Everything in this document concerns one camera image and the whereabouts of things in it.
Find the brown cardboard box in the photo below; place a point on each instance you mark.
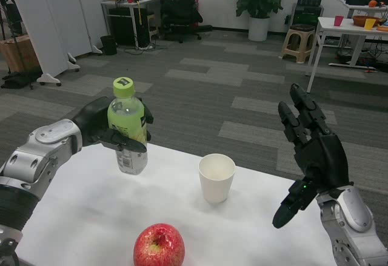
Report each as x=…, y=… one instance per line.
x=21, y=54

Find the beige plastic stool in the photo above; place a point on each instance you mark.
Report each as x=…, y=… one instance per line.
x=298, y=40

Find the green water bottle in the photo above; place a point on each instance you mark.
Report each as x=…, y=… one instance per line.
x=127, y=114

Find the white side table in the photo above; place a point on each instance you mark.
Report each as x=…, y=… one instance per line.
x=354, y=7

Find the pink plastic cup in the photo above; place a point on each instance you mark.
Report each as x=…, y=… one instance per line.
x=338, y=21

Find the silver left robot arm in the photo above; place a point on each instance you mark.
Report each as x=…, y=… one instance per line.
x=39, y=154

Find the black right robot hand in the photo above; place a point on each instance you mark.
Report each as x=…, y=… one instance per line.
x=324, y=160

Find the orange fruit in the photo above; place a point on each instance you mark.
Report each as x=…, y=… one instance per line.
x=373, y=3

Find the white power strip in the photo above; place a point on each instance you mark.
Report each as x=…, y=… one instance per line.
x=145, y=47

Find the red apple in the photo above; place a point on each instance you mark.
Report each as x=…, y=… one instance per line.
x=159, y=248

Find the brown bowl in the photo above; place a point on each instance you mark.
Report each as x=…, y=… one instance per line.
x=359, y=21

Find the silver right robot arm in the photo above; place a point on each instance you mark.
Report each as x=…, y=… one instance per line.
x=348, y=217

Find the black bag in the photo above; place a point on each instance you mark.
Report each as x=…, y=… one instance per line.
x=21, y=79

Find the white work table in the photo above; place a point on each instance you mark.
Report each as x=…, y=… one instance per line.
x=333, y=25

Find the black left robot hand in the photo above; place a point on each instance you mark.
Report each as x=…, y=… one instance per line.
x=91, y=117

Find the black computer tower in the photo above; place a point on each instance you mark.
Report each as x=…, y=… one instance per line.
x=121, y=25

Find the white folding partition screen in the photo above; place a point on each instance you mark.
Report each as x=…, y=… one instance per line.
x=54, y=14

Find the white paper cup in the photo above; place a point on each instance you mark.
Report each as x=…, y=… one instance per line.
x=216, y=184

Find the yellow plastic cup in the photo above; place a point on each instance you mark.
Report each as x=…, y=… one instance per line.
x=369, y=24

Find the black tripod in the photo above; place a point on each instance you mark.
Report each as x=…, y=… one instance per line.
x=13, y=35

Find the black waste bin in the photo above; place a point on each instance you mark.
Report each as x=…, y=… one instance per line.
x=108, y=45

